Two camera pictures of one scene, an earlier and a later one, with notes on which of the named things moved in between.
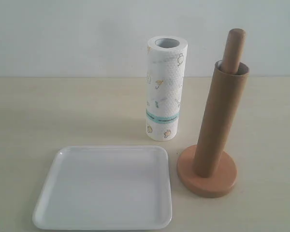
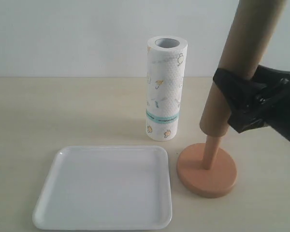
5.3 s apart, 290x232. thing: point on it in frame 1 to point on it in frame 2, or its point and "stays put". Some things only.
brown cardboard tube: x=217 y=142 to x=252 y=31
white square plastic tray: x=105 y=187 stays put
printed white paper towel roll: x=166 y=63 stays put
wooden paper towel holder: x=224 y=175 stays put
